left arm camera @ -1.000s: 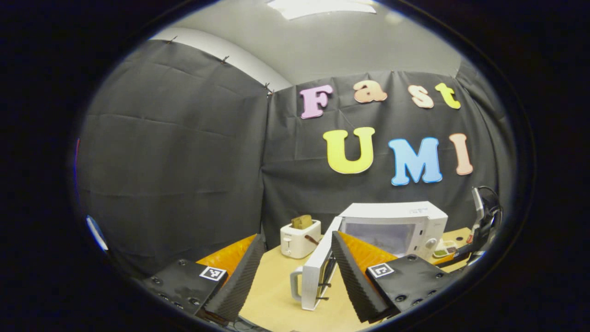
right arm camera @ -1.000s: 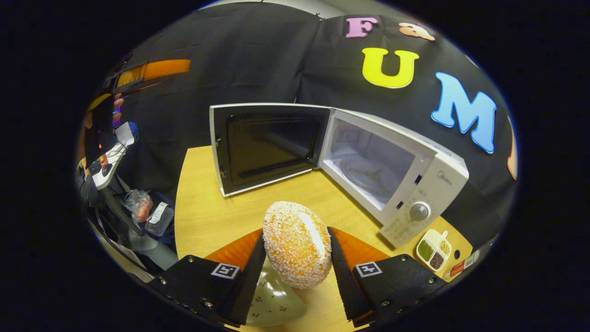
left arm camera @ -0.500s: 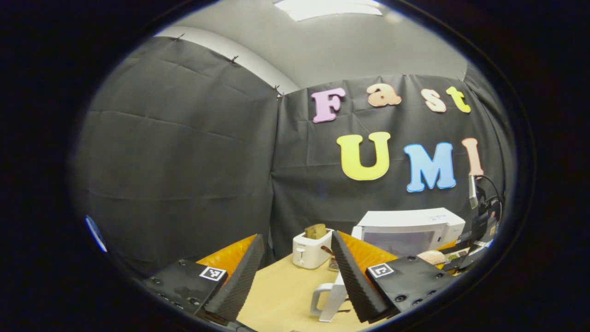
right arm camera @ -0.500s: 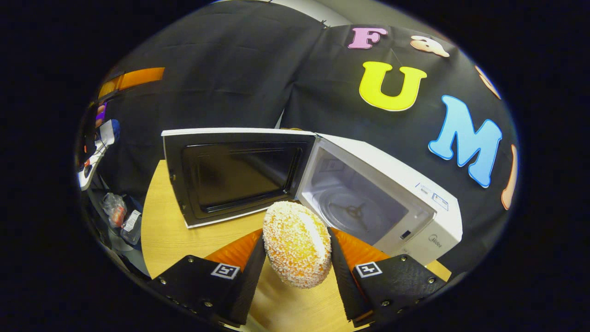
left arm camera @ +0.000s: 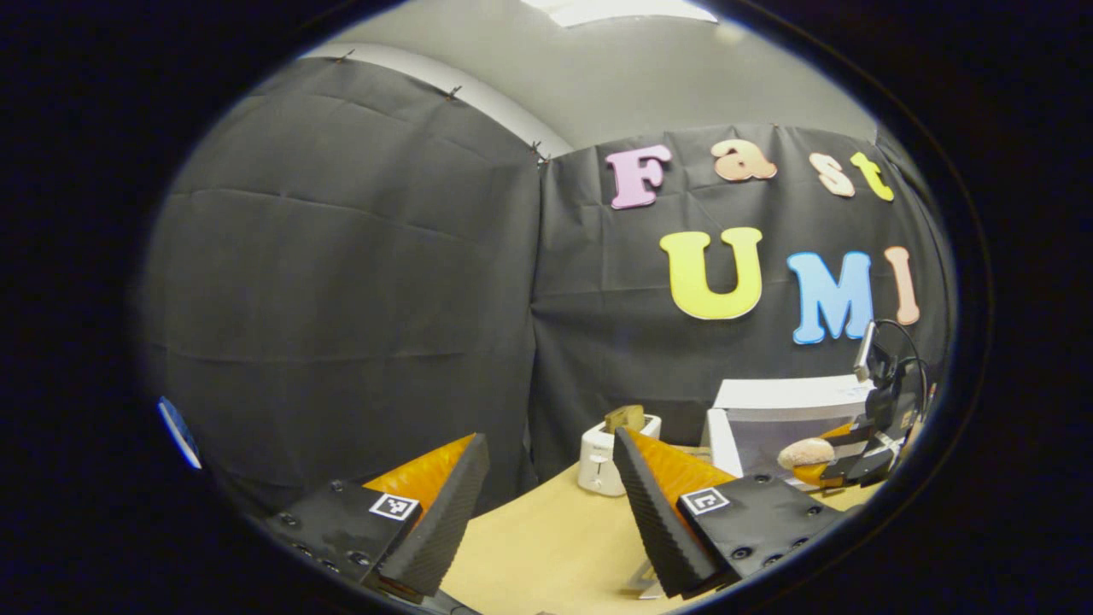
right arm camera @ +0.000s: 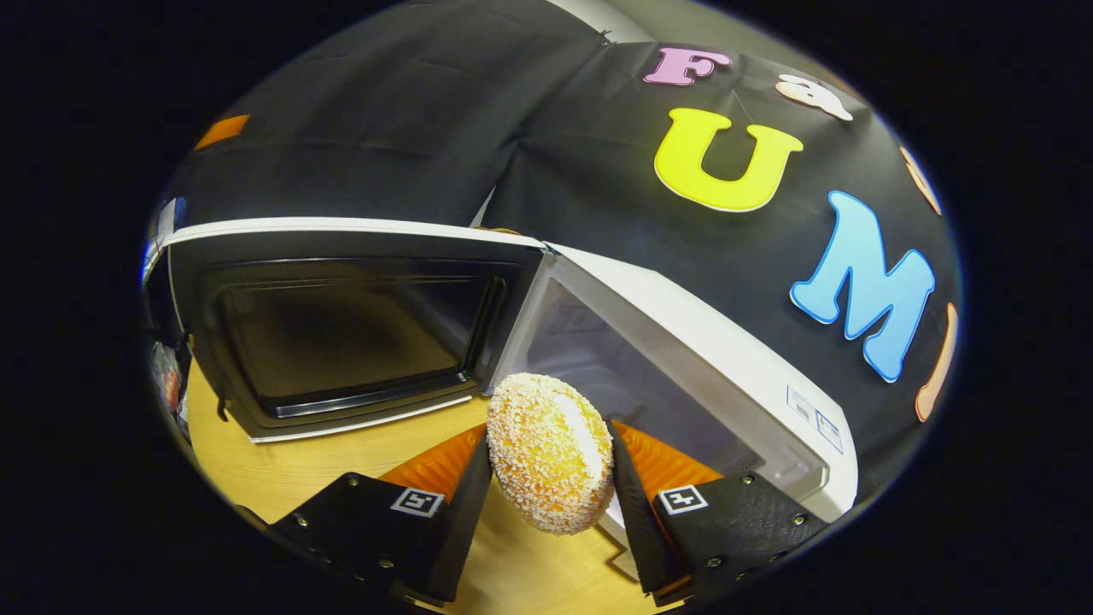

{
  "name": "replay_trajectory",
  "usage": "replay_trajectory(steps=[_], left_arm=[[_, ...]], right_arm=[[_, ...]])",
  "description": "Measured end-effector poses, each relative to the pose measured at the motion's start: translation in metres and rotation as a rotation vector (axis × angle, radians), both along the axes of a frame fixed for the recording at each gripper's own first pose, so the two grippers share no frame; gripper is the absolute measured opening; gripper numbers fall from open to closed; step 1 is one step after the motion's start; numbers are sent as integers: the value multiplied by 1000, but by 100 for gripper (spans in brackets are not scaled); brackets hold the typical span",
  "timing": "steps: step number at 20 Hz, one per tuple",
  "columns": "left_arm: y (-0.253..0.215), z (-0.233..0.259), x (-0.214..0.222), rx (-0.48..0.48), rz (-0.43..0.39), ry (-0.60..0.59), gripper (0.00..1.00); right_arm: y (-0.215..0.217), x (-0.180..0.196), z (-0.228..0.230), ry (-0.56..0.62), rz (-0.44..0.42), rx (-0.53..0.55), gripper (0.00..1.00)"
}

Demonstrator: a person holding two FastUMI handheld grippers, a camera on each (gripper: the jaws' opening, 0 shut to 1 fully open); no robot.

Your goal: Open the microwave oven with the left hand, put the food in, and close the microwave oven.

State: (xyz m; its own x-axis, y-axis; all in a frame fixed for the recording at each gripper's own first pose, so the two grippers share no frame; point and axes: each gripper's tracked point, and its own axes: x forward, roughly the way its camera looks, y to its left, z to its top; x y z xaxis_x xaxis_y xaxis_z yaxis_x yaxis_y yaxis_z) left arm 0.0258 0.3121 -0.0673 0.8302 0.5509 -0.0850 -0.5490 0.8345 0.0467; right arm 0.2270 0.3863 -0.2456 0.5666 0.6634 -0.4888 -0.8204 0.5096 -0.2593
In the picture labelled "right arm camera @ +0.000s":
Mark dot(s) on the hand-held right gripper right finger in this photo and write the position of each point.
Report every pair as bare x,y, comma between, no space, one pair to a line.
636,530

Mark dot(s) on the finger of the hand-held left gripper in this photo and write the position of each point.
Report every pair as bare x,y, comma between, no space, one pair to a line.
222,131

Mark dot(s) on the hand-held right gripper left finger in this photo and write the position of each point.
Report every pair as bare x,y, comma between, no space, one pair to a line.
457,530

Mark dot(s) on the breaded round bun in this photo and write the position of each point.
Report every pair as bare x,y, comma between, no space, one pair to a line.
546,453

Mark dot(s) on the white microwave oven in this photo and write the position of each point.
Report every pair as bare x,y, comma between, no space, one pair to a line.
683,307

